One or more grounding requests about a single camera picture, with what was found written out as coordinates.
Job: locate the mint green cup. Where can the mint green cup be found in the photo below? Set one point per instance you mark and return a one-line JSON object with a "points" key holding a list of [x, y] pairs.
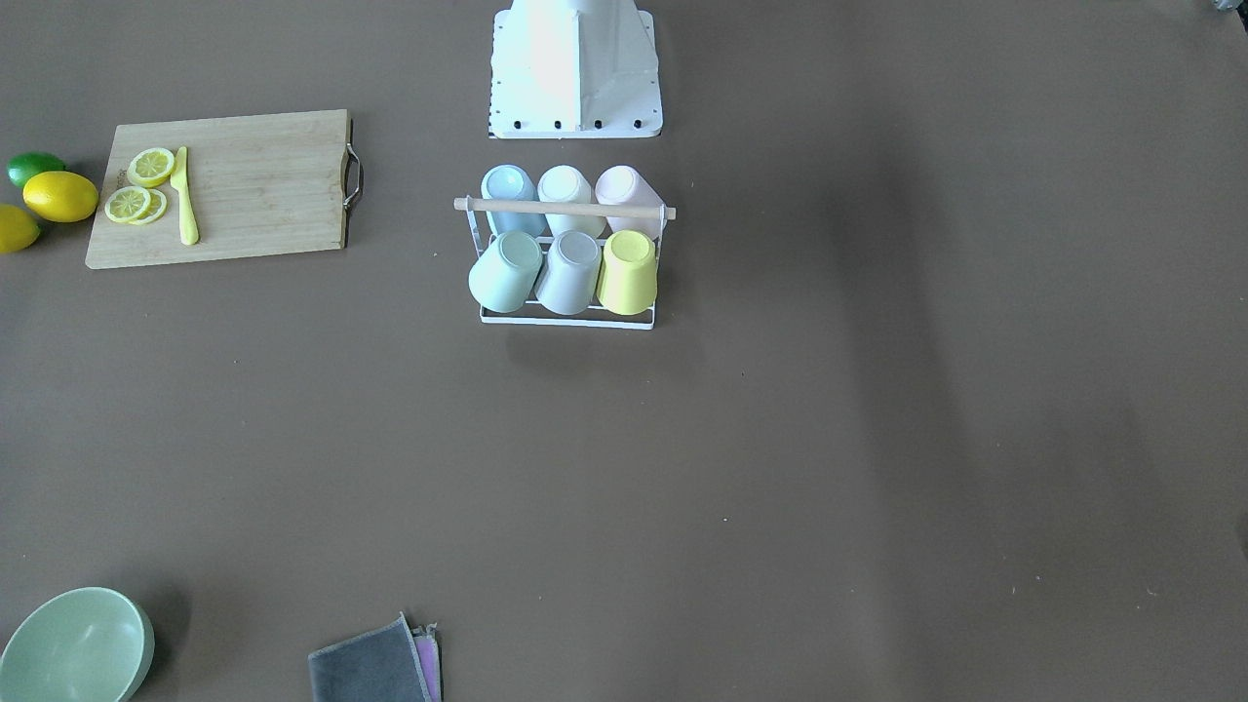
{"points": [[502, 278]]}

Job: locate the pink cup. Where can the pink cup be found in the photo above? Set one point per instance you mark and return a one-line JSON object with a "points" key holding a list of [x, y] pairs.
{"points": [[622, 185]]}

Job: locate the yellow cup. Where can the yellow cup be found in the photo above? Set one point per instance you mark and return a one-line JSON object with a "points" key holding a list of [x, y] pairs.
{"points": [[628, 281]]}

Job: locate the grey cup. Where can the grey cup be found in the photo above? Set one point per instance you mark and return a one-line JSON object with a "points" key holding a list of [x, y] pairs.
{"points": [[567, 283]]}

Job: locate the white cup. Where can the white cup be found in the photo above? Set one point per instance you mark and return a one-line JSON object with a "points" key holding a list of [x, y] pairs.
{"points": [[563, 184]]}

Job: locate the light blue cup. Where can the light blue cup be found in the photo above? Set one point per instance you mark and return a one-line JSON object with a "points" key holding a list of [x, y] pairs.
{"points": [[509, 182]]}

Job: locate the wooden cutting board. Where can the wooden cutting board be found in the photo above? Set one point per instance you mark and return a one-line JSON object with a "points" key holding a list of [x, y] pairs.
{"points": [[259, 186]]}

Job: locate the grey cloth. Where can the grey cloth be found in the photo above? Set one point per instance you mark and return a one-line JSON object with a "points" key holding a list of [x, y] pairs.
{"points": [[397, 662]]}

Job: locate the yellow plastic knife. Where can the yellow plastic knife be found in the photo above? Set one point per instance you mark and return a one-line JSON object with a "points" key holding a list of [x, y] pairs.
{"points": [[188, 226]]}

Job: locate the lemon slice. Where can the lemon slice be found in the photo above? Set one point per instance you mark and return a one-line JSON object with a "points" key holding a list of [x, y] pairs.
{"points": [[151, 167], [136, 205]]}

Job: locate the yellow lemon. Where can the yellow lemon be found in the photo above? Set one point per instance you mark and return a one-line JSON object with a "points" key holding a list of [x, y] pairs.
{"points": [[60, 196], [18, 229]]}

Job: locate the mint green bowl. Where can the mint green bowl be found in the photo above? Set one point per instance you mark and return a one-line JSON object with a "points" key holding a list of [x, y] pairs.
{"points": [[89, 644]]}

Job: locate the green lime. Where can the green lime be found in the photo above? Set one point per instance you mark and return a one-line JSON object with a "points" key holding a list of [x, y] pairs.
{"points": [[21, 168]]}

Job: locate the white wire cup holder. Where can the white wire cup holder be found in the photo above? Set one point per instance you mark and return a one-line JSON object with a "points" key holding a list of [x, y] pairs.
{"points": [[532, 312]]}

